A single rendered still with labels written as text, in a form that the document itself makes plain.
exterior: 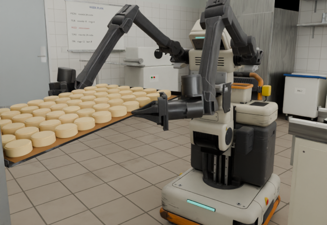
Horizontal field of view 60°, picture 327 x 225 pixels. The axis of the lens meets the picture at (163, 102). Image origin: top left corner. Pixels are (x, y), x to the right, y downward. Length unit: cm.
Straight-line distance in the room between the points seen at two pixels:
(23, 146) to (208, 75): 58
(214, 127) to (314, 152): 62
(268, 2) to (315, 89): 152
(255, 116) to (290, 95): 316
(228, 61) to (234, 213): 84
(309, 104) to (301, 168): 371
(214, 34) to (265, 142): 101
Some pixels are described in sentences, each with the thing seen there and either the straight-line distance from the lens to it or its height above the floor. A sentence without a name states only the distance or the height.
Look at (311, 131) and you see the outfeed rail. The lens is 117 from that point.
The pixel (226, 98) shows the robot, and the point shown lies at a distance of 154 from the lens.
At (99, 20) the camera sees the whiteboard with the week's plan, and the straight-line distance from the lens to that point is 544.
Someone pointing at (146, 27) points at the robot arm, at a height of 127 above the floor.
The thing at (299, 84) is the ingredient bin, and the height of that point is 62.
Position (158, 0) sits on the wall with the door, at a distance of 626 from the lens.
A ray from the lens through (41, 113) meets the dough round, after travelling 86.
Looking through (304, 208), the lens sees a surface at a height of 57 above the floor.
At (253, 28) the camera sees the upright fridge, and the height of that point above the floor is 149.
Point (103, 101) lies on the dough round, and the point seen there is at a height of 100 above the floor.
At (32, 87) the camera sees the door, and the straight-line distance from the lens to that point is 505.
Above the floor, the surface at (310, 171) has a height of 72.
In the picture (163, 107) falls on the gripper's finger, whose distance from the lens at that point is 78.
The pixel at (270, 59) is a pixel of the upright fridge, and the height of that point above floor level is 100.
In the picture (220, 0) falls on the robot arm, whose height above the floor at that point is 134.
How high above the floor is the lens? 116
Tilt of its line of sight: 11 degrees down
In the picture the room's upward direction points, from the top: straight up
